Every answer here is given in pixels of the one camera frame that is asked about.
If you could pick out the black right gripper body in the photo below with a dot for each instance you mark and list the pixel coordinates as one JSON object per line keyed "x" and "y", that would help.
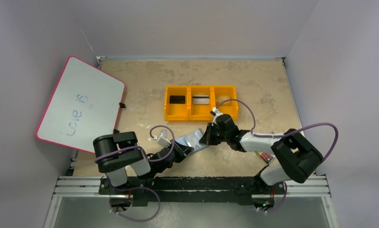
{"x": 210, "y": 134}

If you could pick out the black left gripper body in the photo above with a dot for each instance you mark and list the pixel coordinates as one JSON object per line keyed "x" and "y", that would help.
{"x": 179, "y": 155}

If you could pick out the grey leather card holder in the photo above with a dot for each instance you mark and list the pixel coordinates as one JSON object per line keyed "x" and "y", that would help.
{"x": 192, "y": 140}

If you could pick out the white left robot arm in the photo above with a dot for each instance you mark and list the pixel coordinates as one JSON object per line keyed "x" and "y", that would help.
{"x": 116, "y": 151}

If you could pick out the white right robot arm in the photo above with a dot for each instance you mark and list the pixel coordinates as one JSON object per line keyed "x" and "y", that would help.
{"x": 296, "y": 157}

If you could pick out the beige gold card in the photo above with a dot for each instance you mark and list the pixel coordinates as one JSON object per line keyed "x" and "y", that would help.
{"x": 222, "y": 100}

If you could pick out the silver striped card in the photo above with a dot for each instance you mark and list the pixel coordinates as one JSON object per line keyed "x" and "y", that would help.
{"x": 201, "y": 99}

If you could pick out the black card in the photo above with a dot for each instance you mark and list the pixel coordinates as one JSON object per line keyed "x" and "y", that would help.
{"x": 177, "y": 99}

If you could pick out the yellow middle bin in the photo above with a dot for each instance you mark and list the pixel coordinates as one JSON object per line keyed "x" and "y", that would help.
{"x": 200, "y": 112}

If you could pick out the yellow bin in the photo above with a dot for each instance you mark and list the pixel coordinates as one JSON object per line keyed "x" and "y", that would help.
{"x": 200, "y": 112}
{"x": 176, "y": 112}
{"x": 228, "y": 90}

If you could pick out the yellow right bin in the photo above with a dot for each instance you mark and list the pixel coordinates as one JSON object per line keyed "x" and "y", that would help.
{"x": 228, "y": 90}

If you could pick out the yellow left bin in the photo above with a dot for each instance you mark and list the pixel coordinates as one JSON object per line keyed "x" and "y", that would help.
{"x": 176, "y": 112}

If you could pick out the coloured marker pack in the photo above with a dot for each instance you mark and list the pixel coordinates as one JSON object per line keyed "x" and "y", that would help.
{"x": 267, "y": 157}

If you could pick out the pink framed whiteboard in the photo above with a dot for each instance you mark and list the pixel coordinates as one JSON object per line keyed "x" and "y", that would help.
{"x": 83, "y": 106}

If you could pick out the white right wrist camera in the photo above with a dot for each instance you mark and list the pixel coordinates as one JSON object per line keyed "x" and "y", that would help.
{"x": 215, "y": 112}

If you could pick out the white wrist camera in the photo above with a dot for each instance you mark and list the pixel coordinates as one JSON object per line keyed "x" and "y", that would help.
{"x": 215, "y": 112}
{"x": 162, "y": 139}

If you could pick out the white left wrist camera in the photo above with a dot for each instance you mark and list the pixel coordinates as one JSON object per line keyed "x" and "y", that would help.
{"x": 162, "y": 139}

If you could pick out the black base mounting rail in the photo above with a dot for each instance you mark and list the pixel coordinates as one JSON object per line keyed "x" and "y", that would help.
{"x": 240, "y": 190}

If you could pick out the aluminium frame rail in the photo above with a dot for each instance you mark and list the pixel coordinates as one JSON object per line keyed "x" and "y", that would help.
{"x": 72, "y": 186}

